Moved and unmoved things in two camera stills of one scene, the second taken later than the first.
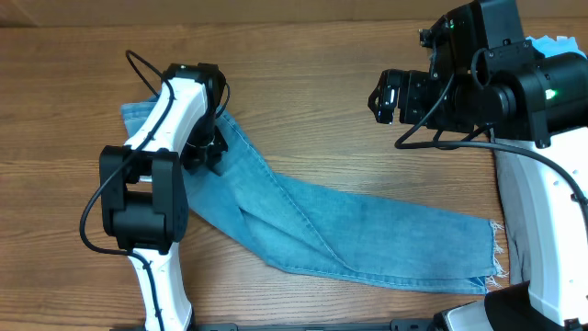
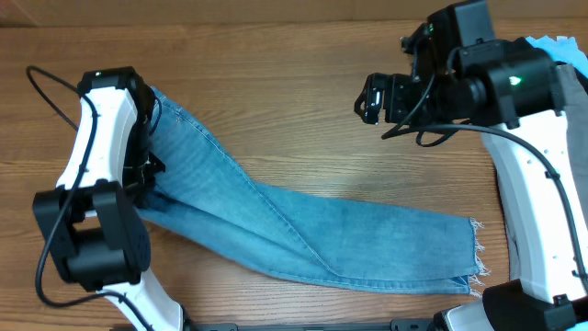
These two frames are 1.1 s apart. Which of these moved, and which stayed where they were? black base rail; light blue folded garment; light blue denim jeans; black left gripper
Moved: light blue denim jeans; black left gripper
Stayed: light blue folded garment; black base rail
